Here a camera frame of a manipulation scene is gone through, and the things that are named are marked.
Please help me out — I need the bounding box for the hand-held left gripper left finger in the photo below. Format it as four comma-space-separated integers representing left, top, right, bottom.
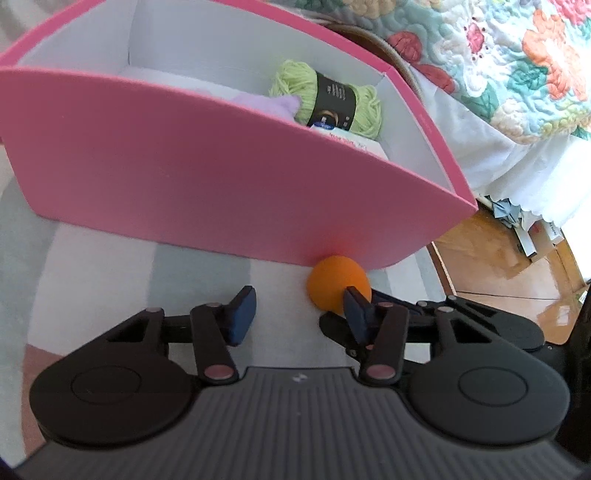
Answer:
104, 285, 257, 385

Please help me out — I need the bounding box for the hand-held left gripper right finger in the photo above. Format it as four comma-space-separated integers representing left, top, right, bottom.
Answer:
344, 286, 502, 387

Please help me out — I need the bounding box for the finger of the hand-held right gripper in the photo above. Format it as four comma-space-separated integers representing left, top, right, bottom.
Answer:
369, 290, 502, 344
318, 312, 372, 357

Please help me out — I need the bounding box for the orange makeup sponge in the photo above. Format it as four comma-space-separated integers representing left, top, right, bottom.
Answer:
307, 255, 372, 317

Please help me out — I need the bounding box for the pink cardboard box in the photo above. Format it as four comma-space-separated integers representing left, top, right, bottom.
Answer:
0, 0, 478, 271

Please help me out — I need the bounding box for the white tissue packet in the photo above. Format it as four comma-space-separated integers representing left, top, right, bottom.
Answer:
308, 121, 386, 160

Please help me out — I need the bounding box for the purple plush toy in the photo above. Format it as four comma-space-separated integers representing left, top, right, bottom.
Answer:
229, 91, 301, 123

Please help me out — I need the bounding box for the blue grey crumpled paper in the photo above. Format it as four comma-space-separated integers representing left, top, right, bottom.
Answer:
490, 198, 526, 228

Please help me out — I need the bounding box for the round patterned rug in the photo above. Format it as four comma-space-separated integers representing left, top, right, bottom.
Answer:
0, 23, 457, 464

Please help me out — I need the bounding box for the white bed skirt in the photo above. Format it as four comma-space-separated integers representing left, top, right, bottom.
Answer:
406, 65, 591, 232

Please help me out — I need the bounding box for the green yarn ball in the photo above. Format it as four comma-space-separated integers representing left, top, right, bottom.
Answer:
269, 59, 384, 139

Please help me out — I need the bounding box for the floral quilted bedspread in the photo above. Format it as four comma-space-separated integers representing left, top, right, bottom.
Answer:
323, 0, 591, 144

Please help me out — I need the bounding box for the thin black cable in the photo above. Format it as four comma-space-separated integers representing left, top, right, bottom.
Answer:
455, 290, 581, 302

